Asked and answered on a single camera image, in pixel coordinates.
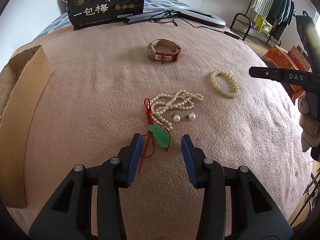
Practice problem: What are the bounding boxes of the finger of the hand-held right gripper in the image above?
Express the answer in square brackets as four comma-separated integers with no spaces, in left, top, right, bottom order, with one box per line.
[249,66,312,87]
[295,10,320,74]

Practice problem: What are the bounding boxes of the white pearl necklace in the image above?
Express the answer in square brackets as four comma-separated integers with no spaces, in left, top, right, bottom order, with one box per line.
[149,90,204,132]

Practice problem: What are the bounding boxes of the brown cardboard box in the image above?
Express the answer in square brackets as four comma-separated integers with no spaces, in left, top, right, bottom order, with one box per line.
[0,45,53,209]

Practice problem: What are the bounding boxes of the black ring light cable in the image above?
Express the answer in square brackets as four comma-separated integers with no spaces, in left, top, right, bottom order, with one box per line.
[150,11,240,40]

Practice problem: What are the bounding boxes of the dark hanging clothes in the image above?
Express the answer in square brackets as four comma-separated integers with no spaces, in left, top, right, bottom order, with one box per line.
[265,0,296,33]

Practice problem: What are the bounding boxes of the red leather strap wristwatch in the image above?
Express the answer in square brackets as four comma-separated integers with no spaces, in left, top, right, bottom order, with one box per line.
[147,39,182,62]

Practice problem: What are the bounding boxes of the pink blanket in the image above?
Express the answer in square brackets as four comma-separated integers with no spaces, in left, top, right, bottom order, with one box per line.
[0,21,313,240]

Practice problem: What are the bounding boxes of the yellow green box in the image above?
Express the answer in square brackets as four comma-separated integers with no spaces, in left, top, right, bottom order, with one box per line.
[255,15,273,36]

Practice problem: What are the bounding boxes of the green jade pendant red cord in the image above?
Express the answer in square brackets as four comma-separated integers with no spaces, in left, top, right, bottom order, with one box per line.
[137,98,175,174]

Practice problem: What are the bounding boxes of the black printed snack bag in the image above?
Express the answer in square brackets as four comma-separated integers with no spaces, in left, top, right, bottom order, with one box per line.
[65,0,145,30]

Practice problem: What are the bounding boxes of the black metal stand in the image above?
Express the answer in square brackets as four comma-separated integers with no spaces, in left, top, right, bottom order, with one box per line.
[287,160,320,228]

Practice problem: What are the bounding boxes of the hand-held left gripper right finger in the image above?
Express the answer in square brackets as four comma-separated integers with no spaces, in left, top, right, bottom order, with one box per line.
[180,134,293,240]

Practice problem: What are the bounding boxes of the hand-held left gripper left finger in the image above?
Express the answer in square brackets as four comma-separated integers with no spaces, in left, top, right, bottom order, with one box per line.
[29,133,143,240]

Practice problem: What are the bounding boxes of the black metal clothes rack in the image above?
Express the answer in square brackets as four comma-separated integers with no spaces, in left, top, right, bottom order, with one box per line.
[230,0,298,48]

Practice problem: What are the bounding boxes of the pale bead bracelet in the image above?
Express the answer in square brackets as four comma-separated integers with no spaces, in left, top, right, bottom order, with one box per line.
[209,69,240,98]

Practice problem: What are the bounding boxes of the blue checked bed sheet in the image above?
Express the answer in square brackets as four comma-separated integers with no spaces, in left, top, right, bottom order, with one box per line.
[34,0,190,40]

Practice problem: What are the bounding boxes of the orange patterned box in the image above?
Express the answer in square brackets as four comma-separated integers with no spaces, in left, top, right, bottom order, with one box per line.
[261,45,315,105]

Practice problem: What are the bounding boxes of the person's right hand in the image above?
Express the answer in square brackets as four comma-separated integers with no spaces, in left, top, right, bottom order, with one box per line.
[297,91,320,153]

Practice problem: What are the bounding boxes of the ring light with folded tripod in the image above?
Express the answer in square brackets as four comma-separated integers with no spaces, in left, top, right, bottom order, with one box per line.
[123,6,227,28]

